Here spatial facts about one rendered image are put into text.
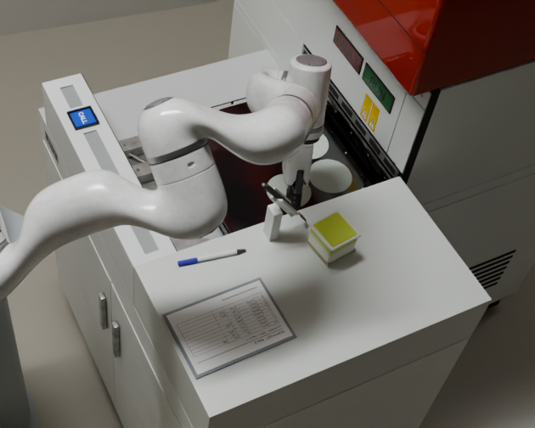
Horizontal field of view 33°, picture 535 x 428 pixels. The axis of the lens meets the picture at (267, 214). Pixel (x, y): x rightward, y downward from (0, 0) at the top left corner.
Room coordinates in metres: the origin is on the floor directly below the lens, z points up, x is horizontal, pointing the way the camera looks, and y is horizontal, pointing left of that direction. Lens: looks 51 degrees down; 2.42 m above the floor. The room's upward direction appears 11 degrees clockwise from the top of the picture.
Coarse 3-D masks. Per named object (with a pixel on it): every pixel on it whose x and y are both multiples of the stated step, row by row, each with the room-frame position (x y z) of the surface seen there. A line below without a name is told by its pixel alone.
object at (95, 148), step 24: (48, 96) 1.39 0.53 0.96; (72, 96) 1.41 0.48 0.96; (48, 120) 1.40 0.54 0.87; (72, 144) 1.26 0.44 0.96; (96, 144) 1.28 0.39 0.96; (72, 168) 1.27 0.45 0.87; (96, 168) 1.21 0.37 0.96; (120, 168) 1.22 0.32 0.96; (120, 240) 1.04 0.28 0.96; (144, 240) 1.05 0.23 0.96; (168, 240) 1.06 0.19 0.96; (120, 264) 1.04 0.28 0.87
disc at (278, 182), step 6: (282, 174) 1.34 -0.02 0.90; (270, 180) 1.32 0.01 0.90; (276, 180) 1.32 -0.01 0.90; (282, 180) 1.32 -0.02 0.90; (276, 186) 1.30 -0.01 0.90; (282, 186) 1.31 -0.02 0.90; (282, 192) 1.29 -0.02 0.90; (306, 192) 1.30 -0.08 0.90; (270, 198) 1.26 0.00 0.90; (306, 198) 1.28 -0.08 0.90
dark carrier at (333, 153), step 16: (240, 112) 1.51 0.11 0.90; (208, 144) 1.39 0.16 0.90; (336, 144) 1.46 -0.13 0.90; (224, 160) 1.35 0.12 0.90; (240, 160) 1.36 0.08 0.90; (224, 176) 1.30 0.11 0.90; (240, 176) 1.31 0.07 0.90; (256, 176) 1.32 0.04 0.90; (272, 176) 1.33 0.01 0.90; (352, 176) 1.37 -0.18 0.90; (240, 192) 1.27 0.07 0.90; (256, 192) 1.28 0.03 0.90; (320, 192) 1.31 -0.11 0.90; (240, 208) 1.22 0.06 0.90; (256, 208) 1.23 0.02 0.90; (240, 224) 1.18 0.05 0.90
